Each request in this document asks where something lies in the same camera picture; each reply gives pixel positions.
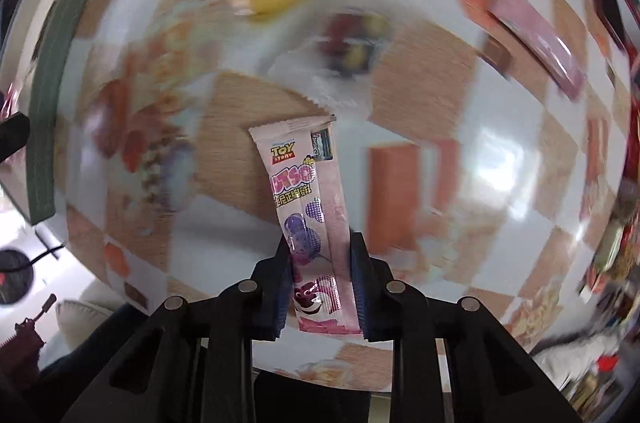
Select dark red tool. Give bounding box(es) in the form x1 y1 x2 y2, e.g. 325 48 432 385
0 294 58 376

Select pink cartoon snack packet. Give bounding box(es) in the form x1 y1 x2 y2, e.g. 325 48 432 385
248 115 364 335

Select orange snack packet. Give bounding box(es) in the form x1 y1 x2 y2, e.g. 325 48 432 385
366 142 452 255

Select pink flat snack packet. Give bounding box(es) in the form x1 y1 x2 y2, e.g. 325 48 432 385
454 0 590 100

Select pile of mixed snack packets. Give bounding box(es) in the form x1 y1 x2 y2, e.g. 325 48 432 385
579 173 640 334

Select white packet with dark fruit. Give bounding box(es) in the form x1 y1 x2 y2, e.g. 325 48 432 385
270 9 393 109

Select white cushion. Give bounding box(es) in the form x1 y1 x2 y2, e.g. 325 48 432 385
56 300 122 354

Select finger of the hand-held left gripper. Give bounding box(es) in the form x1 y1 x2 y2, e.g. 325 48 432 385
0 113 31 162

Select checked tablecloth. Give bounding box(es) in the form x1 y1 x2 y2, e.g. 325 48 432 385
0 0 637 395

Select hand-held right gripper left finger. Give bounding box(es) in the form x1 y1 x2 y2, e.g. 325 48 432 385
57 238 293 423

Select dark green table edge band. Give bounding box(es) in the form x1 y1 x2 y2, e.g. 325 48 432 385
27 0 129 225

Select black round device with cable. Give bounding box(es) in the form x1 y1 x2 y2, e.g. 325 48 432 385
0 241 66 305

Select colourful printed snack packet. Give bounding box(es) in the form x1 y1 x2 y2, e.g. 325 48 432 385
92 26 203 216

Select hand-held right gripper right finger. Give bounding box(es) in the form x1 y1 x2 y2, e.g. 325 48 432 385
349 231 584 423

